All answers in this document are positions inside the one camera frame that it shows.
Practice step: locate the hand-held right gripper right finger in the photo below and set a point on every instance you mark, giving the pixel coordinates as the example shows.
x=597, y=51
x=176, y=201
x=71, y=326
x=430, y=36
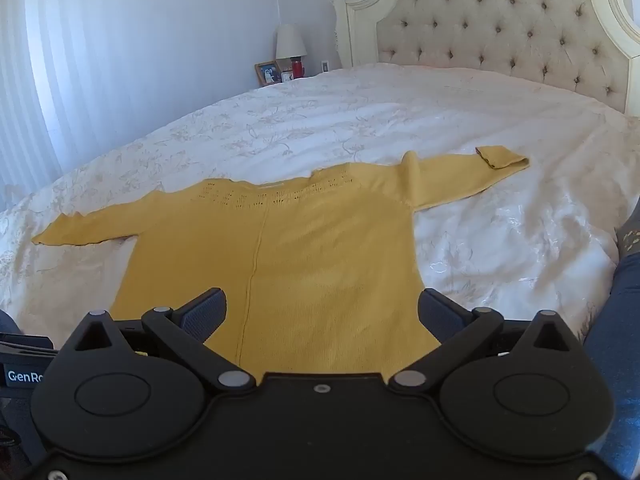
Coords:
x=436, y=314

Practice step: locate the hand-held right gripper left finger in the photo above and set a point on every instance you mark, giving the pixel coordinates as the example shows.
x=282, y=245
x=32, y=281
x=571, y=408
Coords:
x=206, y=314

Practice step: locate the yellow knit sweater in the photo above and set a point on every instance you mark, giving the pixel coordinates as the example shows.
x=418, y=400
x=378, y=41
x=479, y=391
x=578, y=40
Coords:
x=320, y=260

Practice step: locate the person's leg in jeans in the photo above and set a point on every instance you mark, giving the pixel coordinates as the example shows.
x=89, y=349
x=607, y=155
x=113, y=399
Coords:
x=617, y=340

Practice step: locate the patterned grey sock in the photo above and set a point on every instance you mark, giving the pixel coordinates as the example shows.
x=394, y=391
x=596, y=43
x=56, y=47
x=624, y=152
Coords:
x=629, y=237

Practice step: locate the white floral bedspread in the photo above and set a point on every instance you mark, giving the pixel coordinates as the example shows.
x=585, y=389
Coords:
x=310, y=120

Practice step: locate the white table lamp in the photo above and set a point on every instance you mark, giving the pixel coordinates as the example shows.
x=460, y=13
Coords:
x=290, y=42

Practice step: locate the white vertical blinds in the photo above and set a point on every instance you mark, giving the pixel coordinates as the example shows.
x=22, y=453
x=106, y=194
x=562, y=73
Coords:
x=60, y=70

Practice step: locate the cream tufted headboard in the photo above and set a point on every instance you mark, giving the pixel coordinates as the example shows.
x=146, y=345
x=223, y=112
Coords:
x=490, y=20

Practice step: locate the wooden picture frame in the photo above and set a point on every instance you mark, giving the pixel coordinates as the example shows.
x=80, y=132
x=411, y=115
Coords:
x=268, y=73

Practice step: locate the small photo frame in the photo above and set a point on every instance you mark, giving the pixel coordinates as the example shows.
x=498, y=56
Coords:
x=286, y=76

